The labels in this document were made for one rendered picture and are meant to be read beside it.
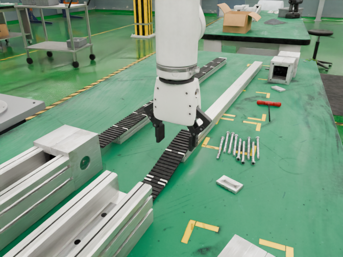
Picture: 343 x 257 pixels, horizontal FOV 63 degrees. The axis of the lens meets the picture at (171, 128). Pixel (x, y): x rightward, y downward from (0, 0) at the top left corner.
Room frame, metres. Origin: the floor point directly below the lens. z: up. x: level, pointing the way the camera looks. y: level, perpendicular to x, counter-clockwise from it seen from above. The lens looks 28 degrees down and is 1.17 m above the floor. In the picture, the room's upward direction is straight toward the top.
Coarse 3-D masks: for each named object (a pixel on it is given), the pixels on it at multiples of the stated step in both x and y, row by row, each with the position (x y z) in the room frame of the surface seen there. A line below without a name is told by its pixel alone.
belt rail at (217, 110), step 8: (256, 64) 1.37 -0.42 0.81; (248, 72) 1.23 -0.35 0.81; (256, 72) 1.30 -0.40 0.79; (240, 80) 1.12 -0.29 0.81; (248, 80) 1.15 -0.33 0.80; (232, 88) 1.02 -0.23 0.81; (240, 88) 1.04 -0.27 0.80; (224, 96) 0.94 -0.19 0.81; (232, 96) 0.94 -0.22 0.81; (216, 104) 0.87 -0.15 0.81; (224, 104) 0.87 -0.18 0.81; (208, 112) 0.80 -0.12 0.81; (216, 112) 0.80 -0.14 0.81; (224, 112) 0.86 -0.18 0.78; (200, 120) 0.74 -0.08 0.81; (216, 120) 0.78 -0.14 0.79; (208, 128) 0.72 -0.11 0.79; (200, 136) 0.66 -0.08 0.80; (184, 160) 0.57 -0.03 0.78
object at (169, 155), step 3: (165, 153) 0.57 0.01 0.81; (168, 153) 0.56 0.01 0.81; (171, 153) 0.56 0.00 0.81; (162, 156) 0.56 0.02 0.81; (165, 156) 0.56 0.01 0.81; (168, 156) 0.55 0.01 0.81; (171, 156) 0.56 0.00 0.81; (174, 156) 0.55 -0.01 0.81; (177, 156) 0.55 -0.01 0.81; (180, 156) 0.55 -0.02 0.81; (171, 159) 0.55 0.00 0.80; (174, 159) 0.54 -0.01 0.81; (177, 159) 0.54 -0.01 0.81; (180, 159) 0.54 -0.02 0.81
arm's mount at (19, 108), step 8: (0, 96) 0.94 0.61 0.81; (8, 96) 0.94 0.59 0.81; (16, 96) 0.94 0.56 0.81; (8, 104) 0.88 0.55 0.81; (16, 104) 0.88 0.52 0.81; (24, 104) 0.88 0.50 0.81; (32, 104) 0.88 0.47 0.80; (40, 104) 0.88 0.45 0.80; (8, 112) 0.81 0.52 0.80; (16, 112) 0.81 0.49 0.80; (24, 112) 0.82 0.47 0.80; (32, 112) 0.85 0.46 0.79; (0, 120) 0.75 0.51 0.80; (8, 120) 0.76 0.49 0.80; (16, 120) 0.78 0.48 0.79; (0, 128) 0.73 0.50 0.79
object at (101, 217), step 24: (96, 192) 0.36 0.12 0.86; (120, 192) 0.41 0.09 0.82; (144, 192) 0.36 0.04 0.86; (72, 216) 0.31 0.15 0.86; (96, 216) 0.33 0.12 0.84; (120, 216) 0.31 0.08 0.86; (144, 216) 0.36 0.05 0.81; (24, 240) 0.26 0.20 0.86; (48, 240) 0.27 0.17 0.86; (72, 240) 0.29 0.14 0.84; (96, 240) 0.26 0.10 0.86; (120, 240) 0.29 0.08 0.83
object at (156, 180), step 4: (148, 176) 0.50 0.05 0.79; (152, 176) 0.49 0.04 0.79; (144, 180) 0.49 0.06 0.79; (148, 180) 0.48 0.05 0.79; (152, 180) 0.48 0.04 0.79; (156, 180) 0.49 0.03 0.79; (160, 180) 0.48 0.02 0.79; (164, 180) 0.48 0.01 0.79; (156, 184) 0.47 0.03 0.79; (160, 184) 0.47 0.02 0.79; (164, 184) 0.47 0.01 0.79
